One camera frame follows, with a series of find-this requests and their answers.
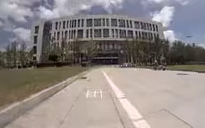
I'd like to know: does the grass strip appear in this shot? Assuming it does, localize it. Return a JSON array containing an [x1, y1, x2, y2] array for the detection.
[[166, 64, 205, 72]]

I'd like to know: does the grass field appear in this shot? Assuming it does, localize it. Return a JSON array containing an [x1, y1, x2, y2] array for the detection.
[[0, 65, 90, 113]]

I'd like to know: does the curved white building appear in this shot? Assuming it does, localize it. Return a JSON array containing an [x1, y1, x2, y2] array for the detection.
[[31, 14, 165, 66]]

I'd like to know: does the grey stone kerb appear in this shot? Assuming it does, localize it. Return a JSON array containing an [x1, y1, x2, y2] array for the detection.
[[0, 69, 92, 128]]

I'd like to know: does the row of trees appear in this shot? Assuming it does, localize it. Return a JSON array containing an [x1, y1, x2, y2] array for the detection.
[[0, 41, 36, 70], [123, 37, 205, 66]]

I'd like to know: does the pale slab paved plaza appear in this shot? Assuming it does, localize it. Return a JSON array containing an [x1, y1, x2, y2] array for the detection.
[[4, 66, 205, 128]]

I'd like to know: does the vehicle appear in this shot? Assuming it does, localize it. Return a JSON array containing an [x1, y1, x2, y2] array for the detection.
[[120, 62, 137, 69]]

